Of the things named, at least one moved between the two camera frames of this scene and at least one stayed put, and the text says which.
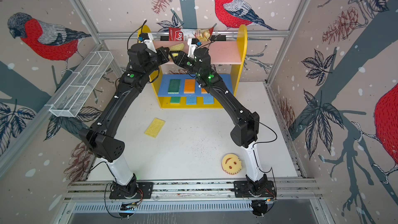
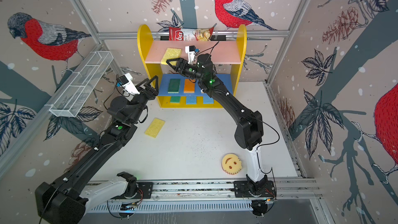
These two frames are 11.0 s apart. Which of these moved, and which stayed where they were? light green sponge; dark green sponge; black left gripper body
Moved: black left gripper body
Stayed: dark green sponge; light green sponge
